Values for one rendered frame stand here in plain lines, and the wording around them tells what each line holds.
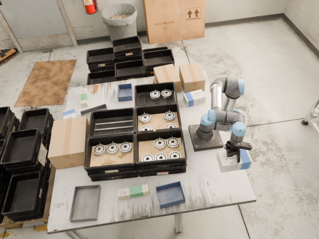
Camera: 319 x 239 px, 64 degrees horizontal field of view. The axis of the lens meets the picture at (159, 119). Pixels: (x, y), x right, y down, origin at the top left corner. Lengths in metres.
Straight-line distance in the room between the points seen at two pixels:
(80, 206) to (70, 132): 0.64
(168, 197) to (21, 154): 1.63
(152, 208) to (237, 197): 0.65
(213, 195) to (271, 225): 0.94
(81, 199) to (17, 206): 0.92
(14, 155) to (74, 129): 0.87
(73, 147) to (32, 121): 1.25
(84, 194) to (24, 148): 1.04
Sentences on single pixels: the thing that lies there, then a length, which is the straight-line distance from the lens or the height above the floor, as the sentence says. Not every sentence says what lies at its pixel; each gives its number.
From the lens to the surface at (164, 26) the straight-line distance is 4.75.
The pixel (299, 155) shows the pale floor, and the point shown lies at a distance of 3.38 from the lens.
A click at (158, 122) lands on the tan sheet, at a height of 0.83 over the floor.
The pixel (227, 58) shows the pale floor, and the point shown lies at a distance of 4.46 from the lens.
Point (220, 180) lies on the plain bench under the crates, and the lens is 2.17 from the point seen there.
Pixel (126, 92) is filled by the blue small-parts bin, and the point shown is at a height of 0.70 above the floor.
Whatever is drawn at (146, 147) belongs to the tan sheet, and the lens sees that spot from 2.17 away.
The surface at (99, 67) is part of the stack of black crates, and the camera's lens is 3.83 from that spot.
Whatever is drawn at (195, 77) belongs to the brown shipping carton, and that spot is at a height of 0.86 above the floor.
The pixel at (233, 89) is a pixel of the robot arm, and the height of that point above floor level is 1.34.
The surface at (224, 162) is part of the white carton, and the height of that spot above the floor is 1.13.
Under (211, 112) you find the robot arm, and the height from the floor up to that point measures 1.45.
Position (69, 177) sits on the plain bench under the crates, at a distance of 2.34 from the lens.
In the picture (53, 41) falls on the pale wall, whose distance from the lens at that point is 5.22.
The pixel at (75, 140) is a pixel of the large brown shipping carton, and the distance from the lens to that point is 2.28.
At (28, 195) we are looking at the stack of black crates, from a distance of 2.96.
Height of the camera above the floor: 2.61
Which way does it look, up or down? 49 degrees down
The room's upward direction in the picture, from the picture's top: 6 degrees counter-clockwise
